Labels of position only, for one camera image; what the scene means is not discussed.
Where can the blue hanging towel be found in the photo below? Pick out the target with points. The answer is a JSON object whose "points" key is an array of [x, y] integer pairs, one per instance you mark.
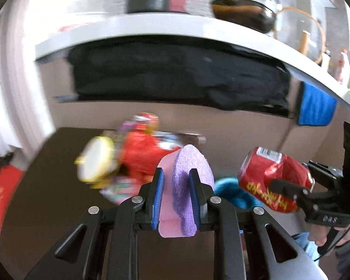
{"points": [[316, 107]]}

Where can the black cloth on counter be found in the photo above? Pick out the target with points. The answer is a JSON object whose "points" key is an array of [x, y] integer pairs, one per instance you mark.
{"points": [[220, 76]]}

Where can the pink and purple sponge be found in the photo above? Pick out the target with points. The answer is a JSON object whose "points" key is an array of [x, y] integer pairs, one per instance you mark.
{"points": [[176, 214]]}

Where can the glass lid with wooden knob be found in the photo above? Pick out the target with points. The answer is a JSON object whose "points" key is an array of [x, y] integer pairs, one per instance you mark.
{"points": [[300, 31]]}

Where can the brown wok with handle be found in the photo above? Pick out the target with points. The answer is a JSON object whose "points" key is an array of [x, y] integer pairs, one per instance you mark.
{"points": [[247, 13]]}

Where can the blue trash bag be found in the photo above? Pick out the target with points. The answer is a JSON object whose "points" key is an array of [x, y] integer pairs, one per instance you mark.
{"points": [[229, 189]]}

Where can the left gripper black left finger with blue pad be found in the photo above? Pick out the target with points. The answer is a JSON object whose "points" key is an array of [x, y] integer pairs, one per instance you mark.
{"points": [[154, 198]]}

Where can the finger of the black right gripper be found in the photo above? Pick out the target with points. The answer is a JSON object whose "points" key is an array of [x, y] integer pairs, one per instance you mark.
{"points": [[296, 194]]}

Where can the red snack wrapper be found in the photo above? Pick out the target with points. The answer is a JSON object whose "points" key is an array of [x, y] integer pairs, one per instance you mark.
{"points": [[142, 147]]}

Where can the yellow and white bowl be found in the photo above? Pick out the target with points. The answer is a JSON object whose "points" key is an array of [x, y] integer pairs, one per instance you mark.
{"points": [[97, 162]]}

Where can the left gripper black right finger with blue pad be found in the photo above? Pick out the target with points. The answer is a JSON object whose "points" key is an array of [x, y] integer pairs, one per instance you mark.
{"points": [[198, 198]]}

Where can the black pot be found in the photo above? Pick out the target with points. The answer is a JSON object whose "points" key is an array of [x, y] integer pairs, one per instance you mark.
{"points": [[147, 6]]}

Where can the crushed red soda can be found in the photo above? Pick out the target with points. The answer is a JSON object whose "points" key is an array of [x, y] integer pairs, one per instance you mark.
{"points": [[261, 166]]}

